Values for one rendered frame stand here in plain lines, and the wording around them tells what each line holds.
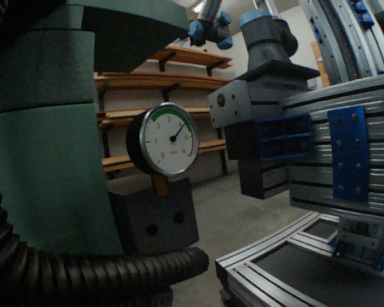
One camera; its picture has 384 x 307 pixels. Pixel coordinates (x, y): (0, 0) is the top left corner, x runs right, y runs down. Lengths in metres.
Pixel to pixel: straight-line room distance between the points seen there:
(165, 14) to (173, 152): 0.23
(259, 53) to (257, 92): 0.16
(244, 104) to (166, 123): 0.29
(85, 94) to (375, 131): 0.42
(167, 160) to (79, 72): 0.13
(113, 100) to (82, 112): 2.61
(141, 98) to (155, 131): 2.80
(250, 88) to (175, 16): 0.23
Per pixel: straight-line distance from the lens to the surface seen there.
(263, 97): 0.48
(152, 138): 0.16
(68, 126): 0.20
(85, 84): 0.21
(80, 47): 0.23
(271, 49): 0.59
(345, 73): 0.55
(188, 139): 0.18
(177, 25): 0.34
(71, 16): 0.26
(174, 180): 0.21
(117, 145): 2.72
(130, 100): 2.89
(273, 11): 0.82
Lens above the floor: 0.65
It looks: 3 degrees down
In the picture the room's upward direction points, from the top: 9 degrees counter-clockwise
